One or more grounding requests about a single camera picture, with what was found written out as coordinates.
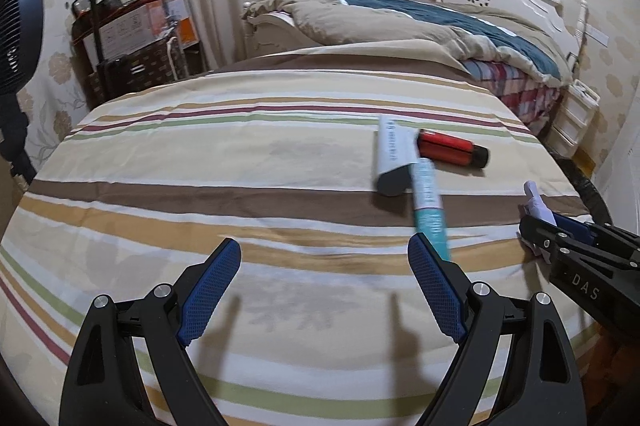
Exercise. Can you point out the dark wicker basket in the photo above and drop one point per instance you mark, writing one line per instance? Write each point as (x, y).
(158, 63)

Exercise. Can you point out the plaid bed sheet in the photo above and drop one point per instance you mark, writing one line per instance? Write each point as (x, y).
(530, 101)

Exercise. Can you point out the white bed footboard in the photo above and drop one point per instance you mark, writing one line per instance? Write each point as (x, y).
(272, 33)

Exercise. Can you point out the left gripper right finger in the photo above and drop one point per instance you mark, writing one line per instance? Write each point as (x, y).
(540, 384)

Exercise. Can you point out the white drawer unit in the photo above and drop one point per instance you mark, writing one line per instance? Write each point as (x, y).
(572, 119)

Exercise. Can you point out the white tube dark cap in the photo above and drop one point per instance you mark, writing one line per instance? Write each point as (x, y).
(396, 152)

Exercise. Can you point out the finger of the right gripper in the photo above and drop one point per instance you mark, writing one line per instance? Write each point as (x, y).
(545, 239)
(580, 231)

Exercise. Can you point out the orange white box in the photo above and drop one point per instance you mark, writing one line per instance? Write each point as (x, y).
(179, 12)

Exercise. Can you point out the beige blue duvet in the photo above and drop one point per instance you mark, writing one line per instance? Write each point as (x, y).
(466, 34)

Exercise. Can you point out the red bottle black cap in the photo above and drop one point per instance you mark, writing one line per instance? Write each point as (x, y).
(451, 150)

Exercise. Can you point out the black trash bin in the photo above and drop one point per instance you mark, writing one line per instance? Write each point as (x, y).
(586, 190)

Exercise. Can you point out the striped bed sheet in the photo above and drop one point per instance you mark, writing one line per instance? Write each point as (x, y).
(324, 323)

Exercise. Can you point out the dark blue fan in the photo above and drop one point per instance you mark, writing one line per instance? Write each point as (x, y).
(21, 43)

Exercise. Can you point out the cardboard box with labels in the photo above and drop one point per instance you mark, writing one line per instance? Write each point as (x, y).
(122, 31)

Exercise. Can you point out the white wall switch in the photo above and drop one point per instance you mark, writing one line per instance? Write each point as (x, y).
(597, 35)

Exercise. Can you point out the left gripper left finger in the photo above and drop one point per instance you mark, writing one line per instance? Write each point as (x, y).
(103, 384)

